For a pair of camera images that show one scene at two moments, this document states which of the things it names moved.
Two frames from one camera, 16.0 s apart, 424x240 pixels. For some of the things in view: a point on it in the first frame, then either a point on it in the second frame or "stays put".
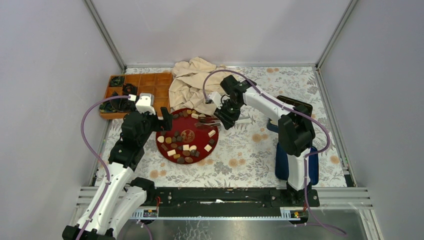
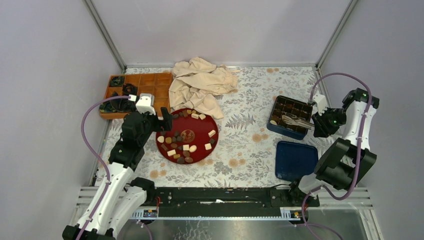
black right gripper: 220,113 to 321,129
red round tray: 187,143 stays put
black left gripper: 162,125 stays put
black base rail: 183,202 stays put
